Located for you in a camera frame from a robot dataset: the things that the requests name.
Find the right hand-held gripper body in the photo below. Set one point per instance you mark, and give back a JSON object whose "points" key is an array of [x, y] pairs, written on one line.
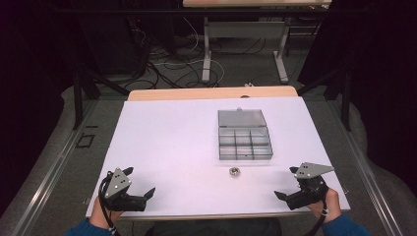
{"points": [[309, 187]]}

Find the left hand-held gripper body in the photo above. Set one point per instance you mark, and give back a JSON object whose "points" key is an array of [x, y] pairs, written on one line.
{"points": [[120, 193]]}

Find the person's right hand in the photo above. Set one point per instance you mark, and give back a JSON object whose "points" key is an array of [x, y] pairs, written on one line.
{"points": [[327, 206]]}

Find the person's left hand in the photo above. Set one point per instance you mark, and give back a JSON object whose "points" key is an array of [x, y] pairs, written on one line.
{"points": [[101, 214]]}

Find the white table cover sheet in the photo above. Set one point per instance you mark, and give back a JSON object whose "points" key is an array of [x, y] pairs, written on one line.
{"points": [[177, 150]]}

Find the metal hex nut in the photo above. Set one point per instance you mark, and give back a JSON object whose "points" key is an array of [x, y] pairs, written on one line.
{"points": [[233, 171]]}

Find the clear plastic compartment box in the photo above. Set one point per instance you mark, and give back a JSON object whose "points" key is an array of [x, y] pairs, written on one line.
{"points": [[244, 137]]}

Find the black metal stand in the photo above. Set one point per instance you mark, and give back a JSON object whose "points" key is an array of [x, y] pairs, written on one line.
{"points": [[341, 91], [80, 88]]}

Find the desk with white legs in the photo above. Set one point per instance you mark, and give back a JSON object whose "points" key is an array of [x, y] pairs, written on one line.
{"points": [[246, 29]]}

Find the aluminium floor rail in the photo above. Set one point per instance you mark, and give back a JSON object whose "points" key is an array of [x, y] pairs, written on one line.
{"points": [[364, 170], [49, 177]]}

